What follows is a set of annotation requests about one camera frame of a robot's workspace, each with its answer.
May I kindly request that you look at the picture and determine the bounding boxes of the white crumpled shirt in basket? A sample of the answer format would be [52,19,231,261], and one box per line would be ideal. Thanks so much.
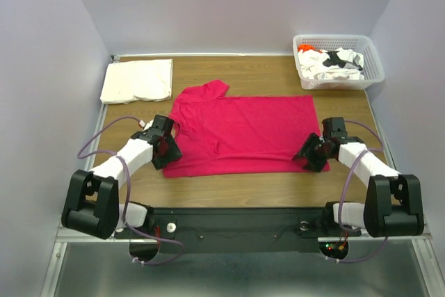
[298,45,364,80]

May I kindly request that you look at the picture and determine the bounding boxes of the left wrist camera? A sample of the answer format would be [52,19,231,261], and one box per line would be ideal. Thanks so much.
[138,120,153,130]

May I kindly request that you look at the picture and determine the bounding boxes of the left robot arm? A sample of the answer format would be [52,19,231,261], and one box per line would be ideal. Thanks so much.
[61,115,182,239]

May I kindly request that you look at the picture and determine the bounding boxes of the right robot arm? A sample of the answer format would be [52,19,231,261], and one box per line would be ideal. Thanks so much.
[293,117,425,238]

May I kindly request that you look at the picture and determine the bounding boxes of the white plastic basket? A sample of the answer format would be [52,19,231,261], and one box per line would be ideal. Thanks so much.
[293,34,385,90]

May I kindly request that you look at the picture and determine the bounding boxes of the pink t-shirt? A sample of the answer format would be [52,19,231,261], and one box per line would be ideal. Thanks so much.
[163,80,319,178]

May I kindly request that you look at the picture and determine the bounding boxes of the black white garment in basket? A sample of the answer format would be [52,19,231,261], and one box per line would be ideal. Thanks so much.
[323,51,346,68]

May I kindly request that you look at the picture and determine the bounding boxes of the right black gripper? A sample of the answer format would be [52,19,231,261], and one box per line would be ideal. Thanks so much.
[292,132,333,172]

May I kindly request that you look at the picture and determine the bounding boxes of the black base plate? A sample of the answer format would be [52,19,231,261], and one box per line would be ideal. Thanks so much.
[114,207,362,255]

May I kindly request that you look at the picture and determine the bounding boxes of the orange garment in basket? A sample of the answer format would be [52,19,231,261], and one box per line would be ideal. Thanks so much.
[298,44,316,52]

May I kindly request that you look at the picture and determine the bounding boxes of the folded white t-shirt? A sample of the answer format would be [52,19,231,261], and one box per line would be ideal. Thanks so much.
[100,59,173,104]

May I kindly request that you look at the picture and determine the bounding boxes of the aluminium frame rail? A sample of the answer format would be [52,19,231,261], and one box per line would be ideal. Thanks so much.
[55,211,434,242]

